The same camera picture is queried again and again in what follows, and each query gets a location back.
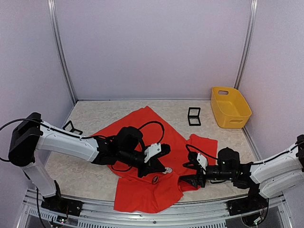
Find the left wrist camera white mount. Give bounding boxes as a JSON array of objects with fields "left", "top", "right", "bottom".
[{"left": 144, "top": 143, "right": 171, "bottom": 163}]

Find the grey corner post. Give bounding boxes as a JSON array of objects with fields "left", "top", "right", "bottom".
[
  {"left": 234, "top": 0, "right": 258, "bottom": 89},
  {"left": 47, "top": 0, "right": 78, "bottom": 105}
]

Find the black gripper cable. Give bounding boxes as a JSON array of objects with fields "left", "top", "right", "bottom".
[
  {"left": 110, "top": 121, "right": 166, "bottom": 172},
  {"left": 185, "top": 144, "right": 219, "bottom": 160}
]

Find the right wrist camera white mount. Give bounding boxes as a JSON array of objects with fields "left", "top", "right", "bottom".
[{"left": 188, "top": 152, "right": 208, "bottom": 169}]

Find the black display box green brooch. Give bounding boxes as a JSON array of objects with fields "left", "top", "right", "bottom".
[{"left": 63, "top": 120, "right": 83, "bottom": 135}]

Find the grey aluminium front rail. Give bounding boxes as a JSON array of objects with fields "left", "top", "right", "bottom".
[{"left": 17, "top": 189, "right": 294, "bottom": 228}]

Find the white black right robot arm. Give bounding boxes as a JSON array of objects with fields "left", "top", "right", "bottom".
[{"left": 179, "top": 135, "right": 304, "bottom": 216}]

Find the grey corner post right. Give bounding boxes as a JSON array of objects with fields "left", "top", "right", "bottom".
[{"left": 234, "top": 0, "right": 258, "bottom": 89}]

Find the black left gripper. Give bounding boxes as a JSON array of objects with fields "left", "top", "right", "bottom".
[{"left": 118, "top": 149, "right": 166, "bottom": 179}]

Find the grey corner post left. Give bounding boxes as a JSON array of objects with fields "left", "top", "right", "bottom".
[{"left": 47, "top": 0, "right": 78, "bottom": 105}]

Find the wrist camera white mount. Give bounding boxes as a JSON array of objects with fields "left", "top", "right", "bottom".
[
  {"left": 188, "top": 152, "right": 208, "bottom": 169},
  {"left": 144, "top": 143, "right": 171, "bottom": 163}
]

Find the black display box red brooch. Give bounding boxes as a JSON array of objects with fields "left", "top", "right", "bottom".
[{"left": 187, "top": 107, "right": 201, "bottom": 126}]

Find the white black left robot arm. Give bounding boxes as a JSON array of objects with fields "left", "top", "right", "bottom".
[{"left": 4, "top": 112, "right": 171, "bottom": 216}]

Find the red t-shirt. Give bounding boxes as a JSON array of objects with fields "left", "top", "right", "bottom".
[{"left": 98, "top": 106, "right": 218, "bottom": 213}]

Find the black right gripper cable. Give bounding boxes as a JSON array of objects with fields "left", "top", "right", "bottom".
[{"left": 185, "top": 144, "right": 219, "bottom": 160}]

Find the white round brooch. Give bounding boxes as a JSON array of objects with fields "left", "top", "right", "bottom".
[{"left": 152, "top": 176, "right": 160, "bottom": 185}]

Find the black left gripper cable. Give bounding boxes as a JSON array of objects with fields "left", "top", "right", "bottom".
[{"left": 110, "top": 121, "right": 166, "bottom": 172}]

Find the yellow plastic basket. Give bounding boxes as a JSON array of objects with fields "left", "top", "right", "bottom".
[{"left": 211, "top": 86, "right": 252, "bottom": 129}]

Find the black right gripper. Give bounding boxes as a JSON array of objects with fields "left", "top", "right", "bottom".
[{"left": 179, "top": 161, "right": 234, "bottom": 188}]

